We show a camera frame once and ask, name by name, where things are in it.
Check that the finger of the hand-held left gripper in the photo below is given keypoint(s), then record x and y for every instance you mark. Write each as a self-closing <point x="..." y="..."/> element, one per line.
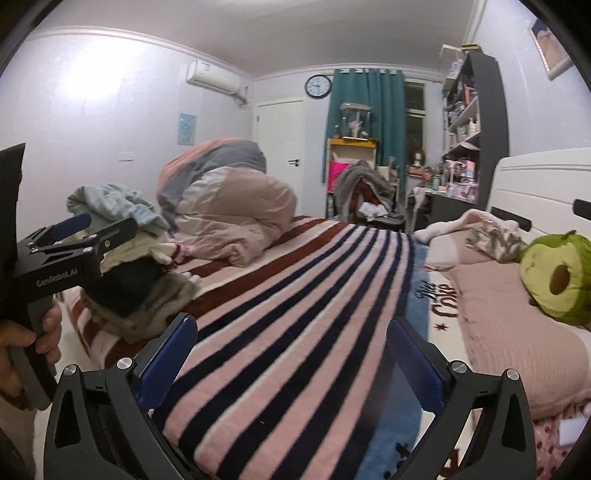
<point x="115" y="235"/>
<point x="74" y="226"/>

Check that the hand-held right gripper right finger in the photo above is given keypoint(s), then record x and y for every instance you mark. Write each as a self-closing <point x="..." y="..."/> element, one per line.
<point x="427" y="378"/>

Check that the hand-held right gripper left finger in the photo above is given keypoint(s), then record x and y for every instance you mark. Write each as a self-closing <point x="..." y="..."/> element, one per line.
<point x="168" y="355"/>

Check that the light blue garment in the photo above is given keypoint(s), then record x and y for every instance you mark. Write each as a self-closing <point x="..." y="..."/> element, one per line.
<point x="115" y="198"/>

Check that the person's left forearm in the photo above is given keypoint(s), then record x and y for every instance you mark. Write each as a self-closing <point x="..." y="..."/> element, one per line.
<point x="11" y="438"/>

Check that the pile of folded clothes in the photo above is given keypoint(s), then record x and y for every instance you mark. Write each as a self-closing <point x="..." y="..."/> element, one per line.
<point x="138" y="286"/>

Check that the grey clothes heap on chair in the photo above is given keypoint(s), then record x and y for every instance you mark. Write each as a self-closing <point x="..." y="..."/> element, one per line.
<point x="360" y="180"/>

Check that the person's left hand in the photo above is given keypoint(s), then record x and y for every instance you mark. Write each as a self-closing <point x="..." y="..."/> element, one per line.
<point x="51" y="332"/>

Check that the blue white printed blanket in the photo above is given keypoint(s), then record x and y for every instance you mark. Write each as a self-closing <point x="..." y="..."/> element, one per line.
<point x="415" y="295"/>

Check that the pink ribbed pillow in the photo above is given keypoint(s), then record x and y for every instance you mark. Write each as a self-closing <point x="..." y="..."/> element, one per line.
<point x="498" y="323"/>

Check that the rolled pink grey duvet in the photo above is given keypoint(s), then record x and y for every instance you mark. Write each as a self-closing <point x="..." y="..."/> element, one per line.
<point x="221" y="207"/>

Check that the striped pink navy blanket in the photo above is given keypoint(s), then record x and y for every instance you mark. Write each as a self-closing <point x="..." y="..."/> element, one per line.
<point x="286" y="323"/>

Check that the pink polka dot blanket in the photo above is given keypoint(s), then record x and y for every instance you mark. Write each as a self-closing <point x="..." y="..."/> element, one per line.
<point x="547" y="443"/>

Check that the white fluffy cloth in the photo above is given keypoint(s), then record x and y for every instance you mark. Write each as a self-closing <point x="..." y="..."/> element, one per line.
<point x="438" y="228"/>

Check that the grey patterned cloth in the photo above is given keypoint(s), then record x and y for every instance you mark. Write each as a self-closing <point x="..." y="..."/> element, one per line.
<point x="494" y="242"/>

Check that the white box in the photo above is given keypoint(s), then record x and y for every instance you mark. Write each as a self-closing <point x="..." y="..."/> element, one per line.
<point x="570" y="431"/>

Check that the green avocado plush toy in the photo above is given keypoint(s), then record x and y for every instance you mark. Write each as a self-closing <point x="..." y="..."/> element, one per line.
<point x="540" y="263"/>

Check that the dark desk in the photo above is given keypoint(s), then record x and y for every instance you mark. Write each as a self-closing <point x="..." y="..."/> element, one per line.
<point x="441" y="203"/>

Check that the white door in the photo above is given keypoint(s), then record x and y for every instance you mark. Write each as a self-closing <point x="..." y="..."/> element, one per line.
<point x="277" y="152"/>

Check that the white air conditioner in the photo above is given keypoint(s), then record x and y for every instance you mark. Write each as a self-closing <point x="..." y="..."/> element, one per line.
<point x="212" y="76"/>

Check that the pink bag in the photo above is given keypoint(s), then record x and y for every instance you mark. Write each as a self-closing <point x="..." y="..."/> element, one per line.
<point x="338" y="175"/>

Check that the white headboard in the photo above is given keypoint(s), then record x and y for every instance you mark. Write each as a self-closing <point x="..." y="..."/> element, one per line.
<point x="540" y="184"/>

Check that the yellow white cabinet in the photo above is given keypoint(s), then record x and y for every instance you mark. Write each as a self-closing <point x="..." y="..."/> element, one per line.
<point x="351" y="143"/>

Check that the glass display case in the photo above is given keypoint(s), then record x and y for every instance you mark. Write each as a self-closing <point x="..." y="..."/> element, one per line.
<point x="355" y="122"/>

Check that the dark bookshelf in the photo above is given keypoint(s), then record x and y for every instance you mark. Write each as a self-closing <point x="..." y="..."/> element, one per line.
<point x="491" y="115"/>

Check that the teal curtain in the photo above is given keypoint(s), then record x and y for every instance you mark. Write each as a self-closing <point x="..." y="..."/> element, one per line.
<point x="383" y="110"/>

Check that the window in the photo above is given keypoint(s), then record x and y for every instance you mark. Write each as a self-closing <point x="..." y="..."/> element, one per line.
<point x="414" y="97"/>

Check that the blue wall poster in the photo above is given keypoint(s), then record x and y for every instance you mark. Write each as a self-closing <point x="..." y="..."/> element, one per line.
<point x="187" y="129"/>

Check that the round wall clock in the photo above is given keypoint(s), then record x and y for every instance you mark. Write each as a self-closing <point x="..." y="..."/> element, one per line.
<point x="318" y="86"/>

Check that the framed wall picture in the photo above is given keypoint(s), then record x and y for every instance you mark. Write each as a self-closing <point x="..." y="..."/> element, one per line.
<point x="549" y="46"/>

